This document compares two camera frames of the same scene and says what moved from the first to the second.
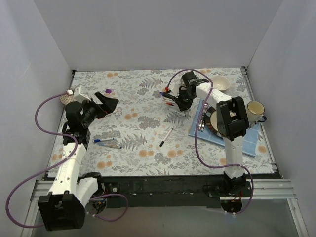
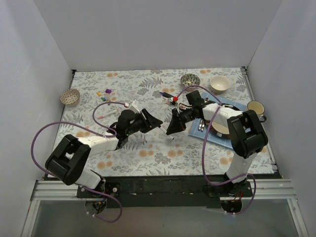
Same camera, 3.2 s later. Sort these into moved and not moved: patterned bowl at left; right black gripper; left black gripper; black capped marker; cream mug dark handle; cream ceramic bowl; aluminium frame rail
Moved: black capped marker; right black gripper; left black gripper
Not moved: cream ceramic bowl; aluminium frame rail; patterned bowl at left; cream mug dark handle
